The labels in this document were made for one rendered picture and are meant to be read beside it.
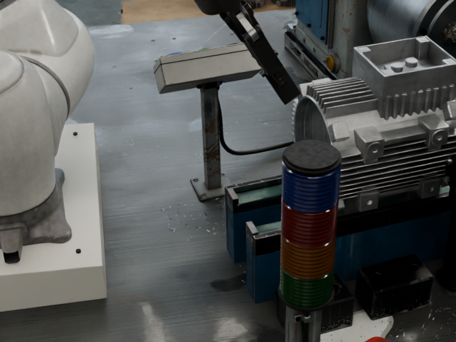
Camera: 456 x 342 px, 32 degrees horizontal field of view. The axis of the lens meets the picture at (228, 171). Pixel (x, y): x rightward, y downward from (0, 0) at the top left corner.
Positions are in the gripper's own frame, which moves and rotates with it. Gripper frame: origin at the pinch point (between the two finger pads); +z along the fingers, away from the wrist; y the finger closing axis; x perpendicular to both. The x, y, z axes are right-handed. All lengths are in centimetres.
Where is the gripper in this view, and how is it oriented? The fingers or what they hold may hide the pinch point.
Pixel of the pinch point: (280, 81)
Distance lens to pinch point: 119.4
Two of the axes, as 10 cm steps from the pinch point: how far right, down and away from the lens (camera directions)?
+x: -8.1, 5.8, 0.7
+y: -3.1, -5.3, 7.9
